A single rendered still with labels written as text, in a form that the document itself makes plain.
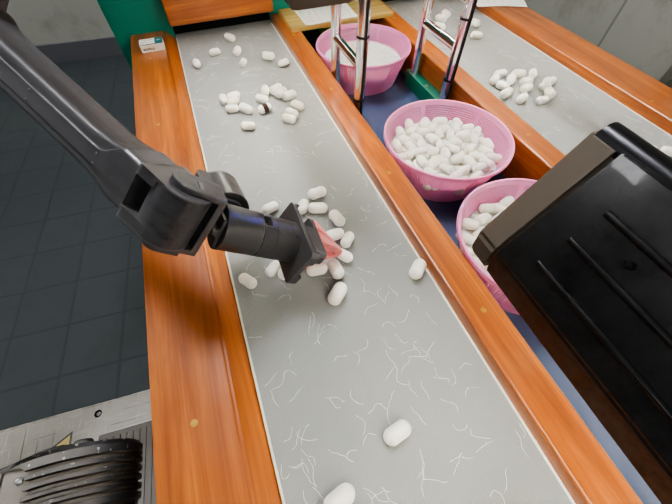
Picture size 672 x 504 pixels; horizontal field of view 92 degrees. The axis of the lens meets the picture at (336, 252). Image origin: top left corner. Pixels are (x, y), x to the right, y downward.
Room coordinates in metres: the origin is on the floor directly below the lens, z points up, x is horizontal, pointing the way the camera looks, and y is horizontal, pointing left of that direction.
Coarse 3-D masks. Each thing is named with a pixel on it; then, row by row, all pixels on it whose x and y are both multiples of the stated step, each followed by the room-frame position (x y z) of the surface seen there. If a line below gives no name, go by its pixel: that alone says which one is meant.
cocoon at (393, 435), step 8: (392, 424) 0.05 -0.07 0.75; (400, 424) 0.05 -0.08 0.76; (408, 424) 0.05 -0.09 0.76; (384, 432) 0.04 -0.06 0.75; (392, 432) 0.04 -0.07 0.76; (400, 432) 0.04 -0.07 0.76; (408, 432) 0.04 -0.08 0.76; (384, 440) 0.03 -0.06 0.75; (392, 440) 0.03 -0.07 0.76; (400, 440) 0.03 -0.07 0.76
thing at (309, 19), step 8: (312, 8) 1.21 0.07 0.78; (320, 8) 1.21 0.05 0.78; (328, 8) 1.21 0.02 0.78; (344, 8) 1.21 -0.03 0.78; (304, 16) 1.15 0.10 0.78; (312, 16) 1.15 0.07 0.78; (320, 16) 1.15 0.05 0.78; (328, 16) 1.15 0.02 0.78; (344, 16) 1.15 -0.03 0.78; (352, 16) 1.15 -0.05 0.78; (312, 24) 1.09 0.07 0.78
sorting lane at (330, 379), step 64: (192, 64) 0.94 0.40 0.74; (256, 64) 0.94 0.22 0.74; (256, 128) 0.65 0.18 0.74; (320, 128) 0.65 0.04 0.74; (256, 192) 0.45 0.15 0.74; (384, 256) 0.30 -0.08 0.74; (256, 320) 0.19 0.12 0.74; (320, 320) 0.19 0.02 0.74; (384, 320) 0.19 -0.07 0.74; (448, 320) 0.19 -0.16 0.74; (256, 384) 0.10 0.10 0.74; (320, 384) 0.10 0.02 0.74; (384, 384) 0.10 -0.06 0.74; (448, 384) 0.10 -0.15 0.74; (320, 448) 0.03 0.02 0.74; (384, 448) 0.03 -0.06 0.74; (448, 448) 0.03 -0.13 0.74; (512, 448) 0.03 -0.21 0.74
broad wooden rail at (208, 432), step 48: (144, 96) 0.73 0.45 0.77; (192, 144) 0.57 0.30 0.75; (144, 288) 0.23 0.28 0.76; (192, 288) 0.23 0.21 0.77; (192, 336) 0.15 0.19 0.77; (240, 336) 0.16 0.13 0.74; (192, 384) 0.09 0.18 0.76; (240, 384) 0.09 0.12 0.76; (192, 432) 0.04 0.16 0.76; (240, 432) 0.04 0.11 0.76; (192, 480) -0.01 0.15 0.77; (240, 480) -0.01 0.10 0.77
